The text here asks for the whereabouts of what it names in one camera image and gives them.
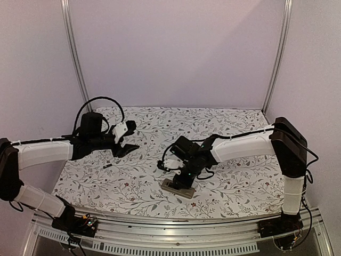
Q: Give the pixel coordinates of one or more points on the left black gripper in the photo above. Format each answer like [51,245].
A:
[120,151]

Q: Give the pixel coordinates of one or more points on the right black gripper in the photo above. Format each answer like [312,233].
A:
[185,184]

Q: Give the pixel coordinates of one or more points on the white remote control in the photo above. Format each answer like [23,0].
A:
[169,186]

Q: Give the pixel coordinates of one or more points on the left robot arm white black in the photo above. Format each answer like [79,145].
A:
[87,138]

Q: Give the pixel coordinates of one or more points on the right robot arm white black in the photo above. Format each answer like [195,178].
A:
[281,139]

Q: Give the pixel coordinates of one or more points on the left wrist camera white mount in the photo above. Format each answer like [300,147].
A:
[118,131]

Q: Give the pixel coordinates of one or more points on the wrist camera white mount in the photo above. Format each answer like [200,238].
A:
[170,165]
[118,131]

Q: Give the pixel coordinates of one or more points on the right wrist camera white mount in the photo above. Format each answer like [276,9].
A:
[170,165]

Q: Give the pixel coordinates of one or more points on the front aluminium rail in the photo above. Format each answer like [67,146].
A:
[123,234]

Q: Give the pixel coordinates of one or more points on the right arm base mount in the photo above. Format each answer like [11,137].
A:
[283,224]

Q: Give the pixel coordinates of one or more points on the left aluminium frame post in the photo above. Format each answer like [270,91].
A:
[66,13]

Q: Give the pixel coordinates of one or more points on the aluminium frame post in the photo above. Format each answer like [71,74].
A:
[288,5]
[66,13]

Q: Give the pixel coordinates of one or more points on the right aluminium frame post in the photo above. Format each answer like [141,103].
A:
[288,5]

